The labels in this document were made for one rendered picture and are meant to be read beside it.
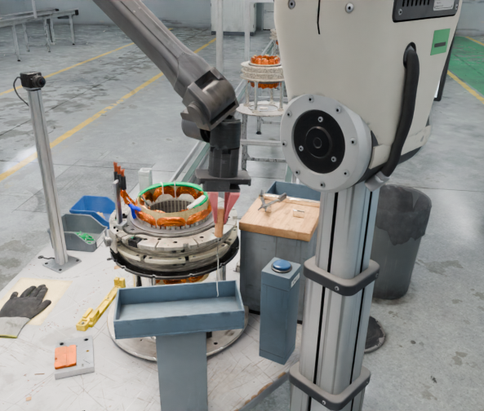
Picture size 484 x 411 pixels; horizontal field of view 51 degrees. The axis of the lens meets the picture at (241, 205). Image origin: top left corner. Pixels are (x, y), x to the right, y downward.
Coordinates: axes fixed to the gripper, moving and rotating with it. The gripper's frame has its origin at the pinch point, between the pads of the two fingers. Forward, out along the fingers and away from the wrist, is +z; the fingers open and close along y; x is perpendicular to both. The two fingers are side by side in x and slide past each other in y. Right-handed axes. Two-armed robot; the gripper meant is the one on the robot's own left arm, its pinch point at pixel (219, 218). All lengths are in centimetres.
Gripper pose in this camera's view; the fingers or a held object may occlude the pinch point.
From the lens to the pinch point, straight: 99.2
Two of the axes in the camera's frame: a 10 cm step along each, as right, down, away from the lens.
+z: -0.7, 9.4, 3.2
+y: -9.8, -0.2, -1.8
